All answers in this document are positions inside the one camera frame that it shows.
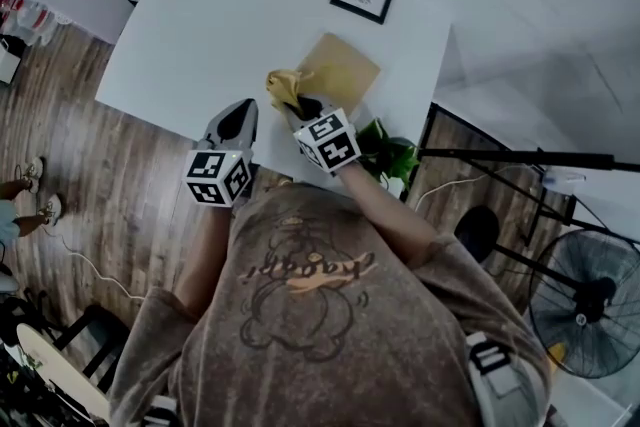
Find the green leafy plant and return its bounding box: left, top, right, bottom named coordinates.
left=352, top=117, right=421, bottom=194

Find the person's right forearm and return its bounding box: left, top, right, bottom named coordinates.
left=337, top=162, right=441, bottom=271

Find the person's brown printed shirt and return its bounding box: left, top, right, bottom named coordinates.
left=107, top=182, right=554, bottom=427

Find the tan book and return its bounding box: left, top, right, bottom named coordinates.
left=294, top=32, right=382, bottom=116

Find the black metal frame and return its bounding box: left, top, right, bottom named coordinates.
left=399, top=102, right=640, bottom=249

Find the yellow cloth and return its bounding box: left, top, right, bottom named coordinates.
left=264, top=68, right=316, bottom=112

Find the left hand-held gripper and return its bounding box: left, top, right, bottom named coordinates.
left=184, top=98, right=260, bottom=208

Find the cream round table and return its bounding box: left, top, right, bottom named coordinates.
left=16, top=322, right=112, bottom=422

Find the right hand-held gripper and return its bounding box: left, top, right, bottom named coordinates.
left=278, top=95, right=362, bottom=174

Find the grey shoulder strap black buckle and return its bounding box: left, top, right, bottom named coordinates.
left=462, top=332, right=551, bottom=427

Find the white plastic bottle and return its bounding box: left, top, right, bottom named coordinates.
left=541, top=166, right=587, bottom=189

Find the white floor cable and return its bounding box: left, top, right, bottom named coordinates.
left=54, top=229, right=146, bottom=302
left=413, top=164, right=544, bottom=211

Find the person's left forearm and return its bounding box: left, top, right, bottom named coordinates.
left=174, top=202, right=236, bottom=321

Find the black chair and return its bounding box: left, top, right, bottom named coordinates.
left=49, top=303, right=132, bottom=394

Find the pile of red-label packets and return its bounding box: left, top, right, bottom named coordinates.
left=0, top=0, right=66, bottom=47

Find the yellow oval board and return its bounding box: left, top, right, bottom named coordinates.
left=546, top=341, right=569, bottom=369

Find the black floor fan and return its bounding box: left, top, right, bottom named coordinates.
left=453, top=205, right=640, bottom=380

